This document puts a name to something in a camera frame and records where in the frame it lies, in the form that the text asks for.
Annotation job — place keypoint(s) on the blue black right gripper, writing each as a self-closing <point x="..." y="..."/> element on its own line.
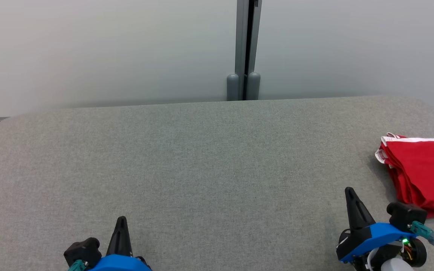
<point x="367" y="235"/>

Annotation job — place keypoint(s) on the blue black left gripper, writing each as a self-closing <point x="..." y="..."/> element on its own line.
<point x="121" y="263"/>

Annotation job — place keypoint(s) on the red garment with white hem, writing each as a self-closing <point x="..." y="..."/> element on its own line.
<point x="428" y="165"/>

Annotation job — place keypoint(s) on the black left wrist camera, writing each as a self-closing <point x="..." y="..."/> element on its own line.
<point x="83" y="252"/>

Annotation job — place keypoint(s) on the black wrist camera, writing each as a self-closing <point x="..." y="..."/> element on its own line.
<point x="83" y="252"/>
<point x="405" y="216"/>

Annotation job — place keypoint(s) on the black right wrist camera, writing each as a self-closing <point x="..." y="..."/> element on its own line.
<point x="405" y="216"/>

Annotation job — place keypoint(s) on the grey cylinder post foot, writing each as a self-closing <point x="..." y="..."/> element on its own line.
<point x="233" y="88"/>
<point x="254" y="87"/>

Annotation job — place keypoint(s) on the grey partition post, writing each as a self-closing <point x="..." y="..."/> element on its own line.
<point x="248" y="37"/>

